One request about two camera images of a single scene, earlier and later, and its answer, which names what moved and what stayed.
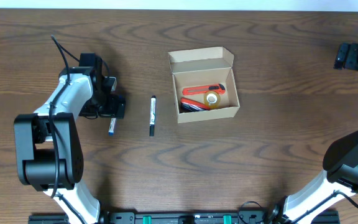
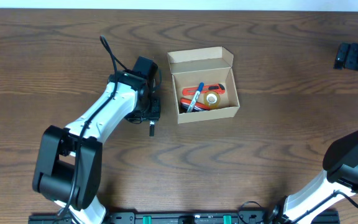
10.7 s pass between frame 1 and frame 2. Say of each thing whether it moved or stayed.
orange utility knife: stayed
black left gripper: moved
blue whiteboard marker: moved
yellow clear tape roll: stayed
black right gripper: stayed
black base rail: stayed
